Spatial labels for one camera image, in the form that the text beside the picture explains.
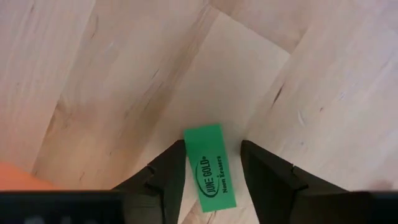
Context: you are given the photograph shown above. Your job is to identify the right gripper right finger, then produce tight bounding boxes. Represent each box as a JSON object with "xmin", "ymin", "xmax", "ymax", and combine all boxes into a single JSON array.
[{"xmin": 241, "ymin": 140, "xmax": 348, "ymax": 224}]

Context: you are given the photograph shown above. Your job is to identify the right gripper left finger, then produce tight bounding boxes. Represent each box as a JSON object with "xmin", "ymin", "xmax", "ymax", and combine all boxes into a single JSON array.
[{"xmin": 112, "ymin": 139, "xmax": 187, "ymax": 224}]

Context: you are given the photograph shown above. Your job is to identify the green eraser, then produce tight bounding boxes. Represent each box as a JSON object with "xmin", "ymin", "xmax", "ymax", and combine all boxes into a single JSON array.
[{"xmin": 183, "ymin": 123, "xmax": 237, "ymax": 213}]

